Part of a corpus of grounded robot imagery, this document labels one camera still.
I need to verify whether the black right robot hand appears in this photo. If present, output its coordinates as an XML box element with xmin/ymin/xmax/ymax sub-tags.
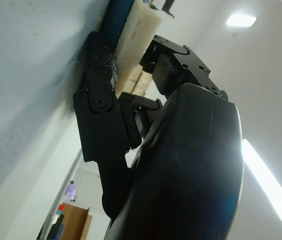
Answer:
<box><xmin>72</xmin><ymin>31</ymin><xmax>245</xmax><ymax>240</ymax></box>

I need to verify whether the slice of white bread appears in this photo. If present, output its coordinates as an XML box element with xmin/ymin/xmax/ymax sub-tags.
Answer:
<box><xmin>114</xmin><ymin>0</ymin><xmax>162</xmax><ymax>98</ymax></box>

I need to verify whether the blue plastic tray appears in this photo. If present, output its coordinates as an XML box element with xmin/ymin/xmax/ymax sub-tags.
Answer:
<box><xmin>100</xmin><ymin>0</ymin><xmax>134</xmax><ymax>52</ymax></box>

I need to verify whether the ceiling light panel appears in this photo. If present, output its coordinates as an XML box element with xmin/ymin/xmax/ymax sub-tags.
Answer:
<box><xmin>226</xmin><ymin>13</ymin><xmax>258</xmax><ymax>29</ymax></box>
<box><xmin>241</xmin><ymin>138</ymin><xmax>282</xmax><ymax>227</ymax></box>

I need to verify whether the wooden crate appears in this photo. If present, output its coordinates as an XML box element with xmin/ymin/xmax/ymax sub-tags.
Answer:
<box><xmin>125</xmin><ymin>63</ymin><xmax>154</xmax><ymax>97</ymax></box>

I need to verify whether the brown wooden cabinet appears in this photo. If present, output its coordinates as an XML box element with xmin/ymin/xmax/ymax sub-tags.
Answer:
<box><xmin>55</xmin><ymin>201</ymin><xmax>93</xmax><ymax>240</ymax></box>

